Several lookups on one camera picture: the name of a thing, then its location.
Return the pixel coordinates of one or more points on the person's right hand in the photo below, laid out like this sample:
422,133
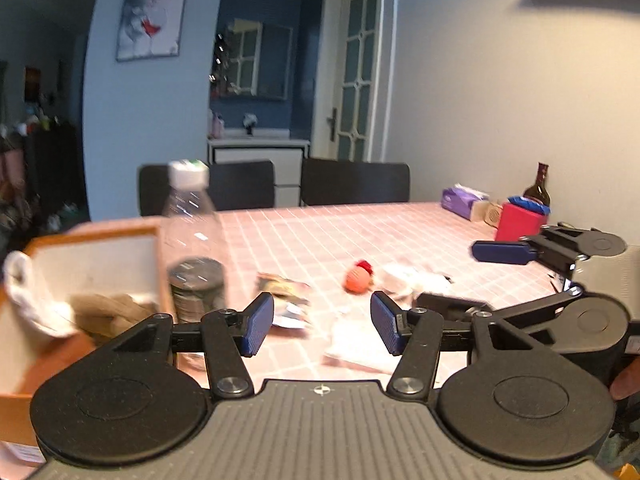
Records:
627,383

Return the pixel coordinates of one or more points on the right black chair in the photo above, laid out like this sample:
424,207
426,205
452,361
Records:
326,182

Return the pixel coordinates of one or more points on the framed wall painting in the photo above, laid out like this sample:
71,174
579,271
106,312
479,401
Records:
149,29

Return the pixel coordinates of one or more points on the left black chair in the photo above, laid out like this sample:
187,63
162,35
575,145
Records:
231,186

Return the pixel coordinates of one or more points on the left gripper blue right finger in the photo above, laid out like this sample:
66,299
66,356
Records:
414,336

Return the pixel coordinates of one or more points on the white cloth in box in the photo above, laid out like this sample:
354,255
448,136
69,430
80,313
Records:
34,302

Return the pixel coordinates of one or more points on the pink checked tablecloth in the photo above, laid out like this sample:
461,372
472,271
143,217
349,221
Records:
318,245

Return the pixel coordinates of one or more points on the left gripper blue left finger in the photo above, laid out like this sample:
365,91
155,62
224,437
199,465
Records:
229,336

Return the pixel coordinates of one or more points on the orange cardboard box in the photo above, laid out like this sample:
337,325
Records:
39,333

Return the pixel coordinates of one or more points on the white ribbon-tied wrapped bundle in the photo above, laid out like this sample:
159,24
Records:
403,278

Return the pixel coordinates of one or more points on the white mesh drawstring pouch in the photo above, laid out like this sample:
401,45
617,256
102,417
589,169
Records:
354,343

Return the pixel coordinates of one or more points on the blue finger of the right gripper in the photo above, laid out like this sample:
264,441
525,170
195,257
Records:
503,252
451,308

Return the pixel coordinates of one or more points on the wall mirror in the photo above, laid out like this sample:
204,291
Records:
258,60

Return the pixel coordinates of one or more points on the dark glass bottle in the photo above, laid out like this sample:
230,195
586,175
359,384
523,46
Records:
538,191

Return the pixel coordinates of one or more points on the blue item on red container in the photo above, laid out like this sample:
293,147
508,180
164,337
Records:
529,204

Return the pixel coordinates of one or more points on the white glass-panel door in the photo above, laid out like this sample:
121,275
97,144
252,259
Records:
354,78

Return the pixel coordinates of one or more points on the brown cloth in box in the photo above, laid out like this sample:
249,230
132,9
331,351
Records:
106,317

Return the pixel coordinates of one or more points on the yellow pink snack packet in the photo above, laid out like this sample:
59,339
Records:
291,300

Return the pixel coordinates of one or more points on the purple tissue pack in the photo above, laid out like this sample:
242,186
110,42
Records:
465,202

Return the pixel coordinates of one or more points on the red container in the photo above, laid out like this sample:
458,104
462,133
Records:
516,222

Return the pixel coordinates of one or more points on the orange crochet ball toy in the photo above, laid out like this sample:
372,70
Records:
359,278

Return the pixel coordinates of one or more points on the black chair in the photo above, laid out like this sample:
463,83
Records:
231,186
326,182

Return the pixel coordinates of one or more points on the clear plastic water bottle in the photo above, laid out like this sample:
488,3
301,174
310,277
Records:
195,249

